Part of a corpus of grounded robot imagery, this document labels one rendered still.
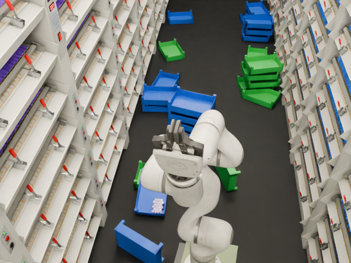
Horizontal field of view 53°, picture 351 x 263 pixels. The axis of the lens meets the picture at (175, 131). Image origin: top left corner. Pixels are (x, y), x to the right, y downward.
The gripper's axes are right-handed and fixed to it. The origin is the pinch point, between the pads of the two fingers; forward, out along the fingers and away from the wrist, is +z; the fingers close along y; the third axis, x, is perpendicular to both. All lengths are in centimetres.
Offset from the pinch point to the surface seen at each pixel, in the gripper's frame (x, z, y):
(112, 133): 75, -149, 81
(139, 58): 160, -165, 91
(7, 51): 27, -15, 61
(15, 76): 30, -32, 70
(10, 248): -22, -57, 58
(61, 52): 53, -44, 66
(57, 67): 48, -48, 68
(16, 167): 3, -49, 64
